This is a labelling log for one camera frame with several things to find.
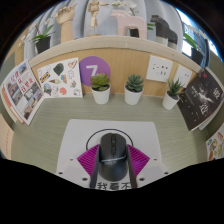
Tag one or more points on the white orchid in black pot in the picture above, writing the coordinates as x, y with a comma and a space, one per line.
43, 45

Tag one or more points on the succulent in white pot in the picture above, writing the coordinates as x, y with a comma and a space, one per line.
133, 96
170, 101
100, 95

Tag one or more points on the purple round numeral sticker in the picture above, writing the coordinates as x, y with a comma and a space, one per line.
91, 66

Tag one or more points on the white illustrated sticker sheet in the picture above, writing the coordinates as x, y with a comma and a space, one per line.
60, 78

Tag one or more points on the light wood desk shelf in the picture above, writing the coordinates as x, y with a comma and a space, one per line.
126, 50

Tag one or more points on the window with dark frame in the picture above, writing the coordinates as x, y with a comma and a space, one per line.
196, 26

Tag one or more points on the wooden artist mannequin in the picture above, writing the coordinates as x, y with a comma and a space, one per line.
95, 15

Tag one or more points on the green plant in black pot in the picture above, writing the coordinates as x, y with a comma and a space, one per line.
196, 55

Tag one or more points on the colourful sticker card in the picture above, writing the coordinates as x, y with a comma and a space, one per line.
216, 145

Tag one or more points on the white wall socket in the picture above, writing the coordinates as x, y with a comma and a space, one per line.
159, 69

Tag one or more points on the white mouse pad line drawing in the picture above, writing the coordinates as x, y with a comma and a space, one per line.
80, 133

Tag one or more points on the white orchid in dark pot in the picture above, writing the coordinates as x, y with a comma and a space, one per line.
134, 32

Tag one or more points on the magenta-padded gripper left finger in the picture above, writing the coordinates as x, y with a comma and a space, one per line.
83, 165

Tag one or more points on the black cover book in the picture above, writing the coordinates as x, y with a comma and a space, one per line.
201, 100

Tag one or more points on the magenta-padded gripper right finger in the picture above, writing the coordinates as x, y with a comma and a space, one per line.
141, 165

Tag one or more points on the black horse figurine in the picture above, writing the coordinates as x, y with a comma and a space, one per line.
163, 30

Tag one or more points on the grey curtain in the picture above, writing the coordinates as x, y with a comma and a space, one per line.
81, 20

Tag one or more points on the black computer mouse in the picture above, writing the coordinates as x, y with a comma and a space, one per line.
113, 156

